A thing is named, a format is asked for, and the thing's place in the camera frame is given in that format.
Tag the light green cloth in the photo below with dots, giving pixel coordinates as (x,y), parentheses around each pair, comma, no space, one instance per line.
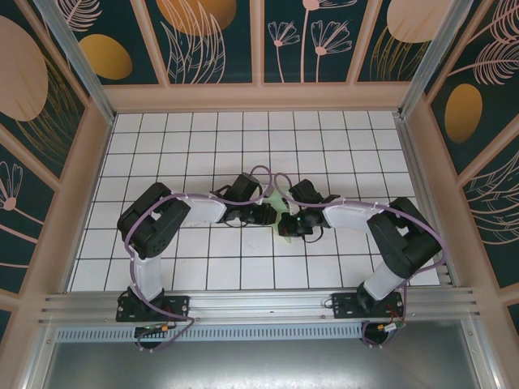
(280,202)

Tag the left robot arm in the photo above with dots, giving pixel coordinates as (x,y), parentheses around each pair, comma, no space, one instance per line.
(148,275)

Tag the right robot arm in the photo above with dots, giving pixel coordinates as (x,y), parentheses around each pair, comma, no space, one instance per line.
(381,283)

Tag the grey metal sheet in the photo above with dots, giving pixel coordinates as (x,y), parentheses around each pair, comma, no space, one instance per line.
(259,364)

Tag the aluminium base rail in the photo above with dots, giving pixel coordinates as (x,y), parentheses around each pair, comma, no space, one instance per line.
(259,302)

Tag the aluminium side rail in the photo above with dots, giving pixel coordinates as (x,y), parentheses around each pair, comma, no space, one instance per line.
(423,194)

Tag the aluminium corner post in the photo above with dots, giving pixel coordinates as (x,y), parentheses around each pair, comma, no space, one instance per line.
(73,48)
(430,48)

